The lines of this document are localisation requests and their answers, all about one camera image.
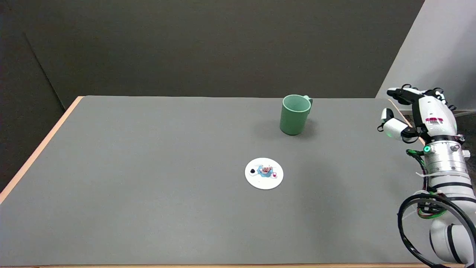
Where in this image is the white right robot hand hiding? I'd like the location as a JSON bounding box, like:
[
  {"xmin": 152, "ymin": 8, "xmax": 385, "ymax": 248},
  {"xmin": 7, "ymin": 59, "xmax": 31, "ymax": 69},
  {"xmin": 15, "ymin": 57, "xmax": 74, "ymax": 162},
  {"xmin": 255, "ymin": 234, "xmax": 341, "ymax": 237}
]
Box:
[{"xmin": 377, "ymin": 84, "xmax": 465, "ymax": 144}]

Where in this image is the small white round plate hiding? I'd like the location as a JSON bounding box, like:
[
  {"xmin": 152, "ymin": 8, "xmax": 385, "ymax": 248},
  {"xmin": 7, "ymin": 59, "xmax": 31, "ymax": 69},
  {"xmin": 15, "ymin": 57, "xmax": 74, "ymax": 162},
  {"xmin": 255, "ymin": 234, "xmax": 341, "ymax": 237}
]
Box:
[{"xmin": 245, "ymin": 157, "xmax": 284, "ymax": 190}]

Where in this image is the green plastic mug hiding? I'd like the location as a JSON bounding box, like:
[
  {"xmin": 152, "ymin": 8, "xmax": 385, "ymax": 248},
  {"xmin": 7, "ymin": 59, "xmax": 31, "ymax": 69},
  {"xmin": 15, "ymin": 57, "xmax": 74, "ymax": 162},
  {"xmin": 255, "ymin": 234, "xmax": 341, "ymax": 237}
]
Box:
[{"xmin": 279, "ymin": 95, "xmax": 313, "ymax": 136}]

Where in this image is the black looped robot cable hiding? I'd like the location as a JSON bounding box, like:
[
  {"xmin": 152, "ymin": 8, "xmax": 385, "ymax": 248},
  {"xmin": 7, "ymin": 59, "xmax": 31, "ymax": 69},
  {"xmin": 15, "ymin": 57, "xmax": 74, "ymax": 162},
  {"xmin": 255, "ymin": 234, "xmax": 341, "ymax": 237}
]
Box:
[{"xmin": 397, "ymin": 194, "xmax": 476, "ymax": 268}]

